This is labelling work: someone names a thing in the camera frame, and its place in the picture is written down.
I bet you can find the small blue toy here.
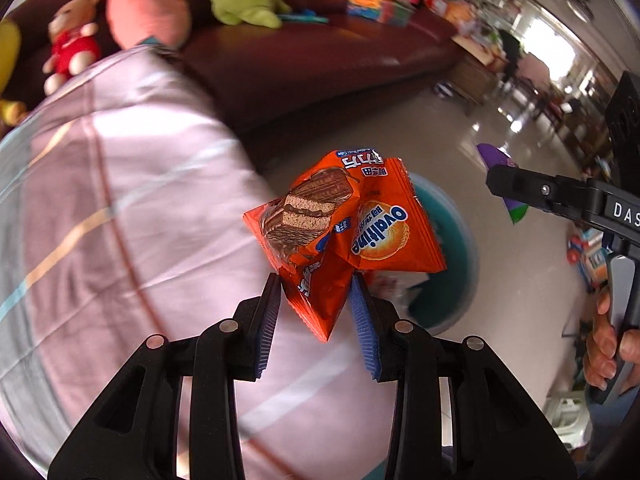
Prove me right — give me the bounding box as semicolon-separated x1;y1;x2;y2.
277;9;330;25

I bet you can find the dark red leather sofa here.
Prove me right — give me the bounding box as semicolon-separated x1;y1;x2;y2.
0;0;466;156

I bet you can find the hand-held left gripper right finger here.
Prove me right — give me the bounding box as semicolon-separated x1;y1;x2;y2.
350;274;576;480

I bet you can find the orange chocolate cake packet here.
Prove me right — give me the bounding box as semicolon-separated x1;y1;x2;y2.
242;149;447;343

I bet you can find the brown teddy bear red shirt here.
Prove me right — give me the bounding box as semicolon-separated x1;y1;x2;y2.
42;0;103;96

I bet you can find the purple green wrapper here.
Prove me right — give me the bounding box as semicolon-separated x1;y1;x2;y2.
475;142;528;226

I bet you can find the person's right hand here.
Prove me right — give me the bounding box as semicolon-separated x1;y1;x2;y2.
581;285;640;390

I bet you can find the colourful toy truck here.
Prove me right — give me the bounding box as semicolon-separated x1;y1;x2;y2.
565;227;611;293

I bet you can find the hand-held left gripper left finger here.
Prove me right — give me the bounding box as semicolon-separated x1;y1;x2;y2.
47;272;283;480

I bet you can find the teal waste bin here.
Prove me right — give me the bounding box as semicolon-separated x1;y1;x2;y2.
360;172;481;336

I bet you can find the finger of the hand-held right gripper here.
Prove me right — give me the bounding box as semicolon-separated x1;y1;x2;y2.
486;164;603;222

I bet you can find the yellow chick plush toy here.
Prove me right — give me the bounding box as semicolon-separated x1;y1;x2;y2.
0;19;28;126

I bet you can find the pink carrot plush with bunny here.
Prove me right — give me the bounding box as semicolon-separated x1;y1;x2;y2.
106;0;192;51

